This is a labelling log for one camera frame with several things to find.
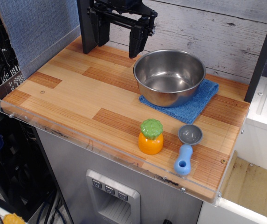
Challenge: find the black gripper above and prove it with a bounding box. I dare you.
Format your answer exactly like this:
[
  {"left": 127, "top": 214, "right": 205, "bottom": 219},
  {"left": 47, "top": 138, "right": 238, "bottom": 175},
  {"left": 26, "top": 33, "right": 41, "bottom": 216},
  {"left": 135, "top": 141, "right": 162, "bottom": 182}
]
[{"left": 87, "top": 0, "right": 157, "bottom": 58}]

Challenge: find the blue grey toy scoop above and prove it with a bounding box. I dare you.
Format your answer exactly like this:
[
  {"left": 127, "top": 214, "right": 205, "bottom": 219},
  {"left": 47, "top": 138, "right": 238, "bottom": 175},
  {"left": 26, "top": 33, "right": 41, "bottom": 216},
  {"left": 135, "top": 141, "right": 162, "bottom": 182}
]
[{"left": 174, "top": 124, "right": 203, "bottom": 175}]

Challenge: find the stainless steel bowl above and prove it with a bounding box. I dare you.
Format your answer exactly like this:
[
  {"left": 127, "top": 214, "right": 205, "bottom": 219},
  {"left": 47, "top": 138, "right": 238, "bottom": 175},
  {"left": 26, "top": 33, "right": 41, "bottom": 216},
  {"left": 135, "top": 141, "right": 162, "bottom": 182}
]
[{"left": 133, "top": 49, "right": 206, "bottom": 107}]

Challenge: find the blue fabric panel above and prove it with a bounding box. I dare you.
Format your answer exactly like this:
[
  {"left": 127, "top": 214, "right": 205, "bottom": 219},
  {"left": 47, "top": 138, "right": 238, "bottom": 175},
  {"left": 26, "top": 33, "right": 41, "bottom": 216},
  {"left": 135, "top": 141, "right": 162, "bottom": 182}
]
[{"left": 0, "top": 0, "right": 81, "bottom": 78}]

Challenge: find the blue folded cloth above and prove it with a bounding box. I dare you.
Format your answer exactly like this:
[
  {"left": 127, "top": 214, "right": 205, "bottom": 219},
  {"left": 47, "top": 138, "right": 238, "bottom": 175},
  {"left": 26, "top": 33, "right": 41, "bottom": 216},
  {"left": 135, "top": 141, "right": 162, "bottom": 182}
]
[{"left": 139, "top": 79, "right": 219, "bottom": 124}]

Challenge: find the orange toy carrot green top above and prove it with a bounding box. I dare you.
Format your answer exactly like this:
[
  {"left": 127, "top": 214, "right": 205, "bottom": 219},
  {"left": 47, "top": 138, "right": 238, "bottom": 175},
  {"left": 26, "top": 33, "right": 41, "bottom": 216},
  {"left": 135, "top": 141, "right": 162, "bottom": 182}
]
[{"left": 138, "top": 119, "right": 164, "bottom": 155}]

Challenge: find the clear acrylic table guard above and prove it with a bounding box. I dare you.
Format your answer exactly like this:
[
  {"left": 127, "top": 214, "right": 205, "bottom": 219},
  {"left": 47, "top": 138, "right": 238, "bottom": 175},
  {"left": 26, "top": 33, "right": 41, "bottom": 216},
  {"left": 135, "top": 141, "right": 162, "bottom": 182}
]
[{"left": 0, "top": 73, "right": 249, "bottom": 204}]

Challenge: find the grey toy fridge dispenser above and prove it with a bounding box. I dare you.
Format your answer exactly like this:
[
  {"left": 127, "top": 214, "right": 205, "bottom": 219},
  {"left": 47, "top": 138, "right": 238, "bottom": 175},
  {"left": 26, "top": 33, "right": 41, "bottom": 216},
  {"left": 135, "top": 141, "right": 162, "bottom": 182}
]
[{"left": 86, "top": 169, "right": 141, "bottom": 224}]

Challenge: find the white toy sink unit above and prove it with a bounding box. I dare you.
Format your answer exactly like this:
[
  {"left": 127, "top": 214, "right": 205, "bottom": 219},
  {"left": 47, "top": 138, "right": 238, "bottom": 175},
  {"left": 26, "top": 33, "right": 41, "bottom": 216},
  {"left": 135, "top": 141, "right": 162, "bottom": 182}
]
[{"left": 198, "top": 77, "right": 267, "bottom": 224}]

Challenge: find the black vertical post left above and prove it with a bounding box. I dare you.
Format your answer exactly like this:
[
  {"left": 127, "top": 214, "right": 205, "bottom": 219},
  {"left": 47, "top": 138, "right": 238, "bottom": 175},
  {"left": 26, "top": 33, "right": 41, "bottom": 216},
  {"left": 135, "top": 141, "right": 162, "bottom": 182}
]
[{"left": 77, "top": 0, "right": 96, "bottom": 54}]

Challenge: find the black vertical post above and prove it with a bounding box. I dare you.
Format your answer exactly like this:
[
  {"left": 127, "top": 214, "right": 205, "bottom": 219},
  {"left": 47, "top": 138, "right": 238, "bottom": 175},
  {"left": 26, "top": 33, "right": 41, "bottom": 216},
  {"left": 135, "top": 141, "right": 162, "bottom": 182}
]
[
  {"left": 244, "top": 34, "right": 267, "bottom": 103},
  {"left": 77, "top": 0, "right": 96, "bottom": 54}
]

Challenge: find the black vertical post right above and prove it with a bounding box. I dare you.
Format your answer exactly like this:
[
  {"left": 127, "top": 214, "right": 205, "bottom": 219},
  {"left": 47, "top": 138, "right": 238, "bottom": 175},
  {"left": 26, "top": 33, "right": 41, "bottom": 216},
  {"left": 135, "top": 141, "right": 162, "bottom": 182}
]
[{"left": 244, "top": 34, "right": 267, "bottom": 103}]

